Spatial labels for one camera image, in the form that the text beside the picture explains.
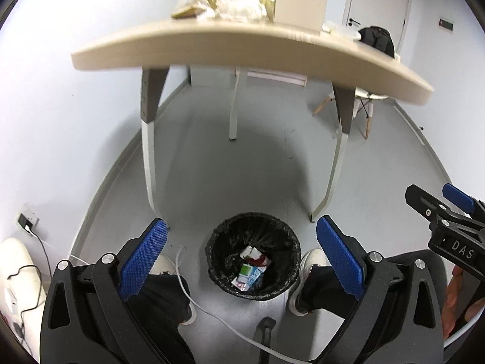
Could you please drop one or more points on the white door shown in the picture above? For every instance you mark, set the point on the white door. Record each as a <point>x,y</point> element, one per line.
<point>379,0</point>

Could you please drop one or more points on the person's left white shoe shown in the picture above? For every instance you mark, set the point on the person's left white shoe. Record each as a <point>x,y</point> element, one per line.
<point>166,265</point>

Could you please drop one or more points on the person's white shoe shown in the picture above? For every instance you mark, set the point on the person's white shoe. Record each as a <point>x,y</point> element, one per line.
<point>166,265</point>
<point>312,261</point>

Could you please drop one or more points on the black backpack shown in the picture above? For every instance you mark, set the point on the black backpack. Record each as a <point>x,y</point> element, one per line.
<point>375,38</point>

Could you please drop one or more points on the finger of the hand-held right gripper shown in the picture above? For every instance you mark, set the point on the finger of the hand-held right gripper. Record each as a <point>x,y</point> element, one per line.
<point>422,201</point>
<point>460,199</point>

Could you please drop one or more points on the person's right white shoe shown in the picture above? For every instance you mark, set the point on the person's right white shoe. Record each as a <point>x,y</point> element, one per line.
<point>312,261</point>

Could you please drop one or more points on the red candy wrapper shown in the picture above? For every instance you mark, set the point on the red candy wrapper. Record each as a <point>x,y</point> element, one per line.
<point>260,261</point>

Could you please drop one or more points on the person's left leg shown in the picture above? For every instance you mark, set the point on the person's left leg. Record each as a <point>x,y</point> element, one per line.
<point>163,303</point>

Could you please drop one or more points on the dark wall panel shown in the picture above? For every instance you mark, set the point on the dark wall panel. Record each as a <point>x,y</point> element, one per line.
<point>446,24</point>

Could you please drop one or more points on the grey white table leg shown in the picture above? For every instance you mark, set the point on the grey white table leg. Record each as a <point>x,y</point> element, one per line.
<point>147,121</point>
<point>234,113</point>
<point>343,132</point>

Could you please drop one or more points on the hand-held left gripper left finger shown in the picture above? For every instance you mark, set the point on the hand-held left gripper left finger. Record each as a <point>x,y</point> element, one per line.
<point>144,261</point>

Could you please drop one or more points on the crumpled white tissue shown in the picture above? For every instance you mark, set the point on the crumpled white tissue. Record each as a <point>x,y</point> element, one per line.
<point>238,7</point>

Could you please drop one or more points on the white wall socket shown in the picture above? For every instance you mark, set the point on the white wall socket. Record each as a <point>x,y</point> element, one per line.
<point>26,220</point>

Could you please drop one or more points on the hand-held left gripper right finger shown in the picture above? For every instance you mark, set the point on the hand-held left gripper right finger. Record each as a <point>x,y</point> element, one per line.
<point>341,261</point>

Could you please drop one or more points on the beige cardboard box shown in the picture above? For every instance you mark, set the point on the beige cardboard box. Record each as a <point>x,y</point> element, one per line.
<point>301,7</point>

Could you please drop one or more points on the black chair base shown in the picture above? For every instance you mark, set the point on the black chair base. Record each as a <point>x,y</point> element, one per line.
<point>265,330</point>

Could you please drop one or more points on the black trash bin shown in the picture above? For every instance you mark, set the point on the black trash bin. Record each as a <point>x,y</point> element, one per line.
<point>227,235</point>

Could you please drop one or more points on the person's right hand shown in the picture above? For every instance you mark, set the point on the person's right hand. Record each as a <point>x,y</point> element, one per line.
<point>452,295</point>

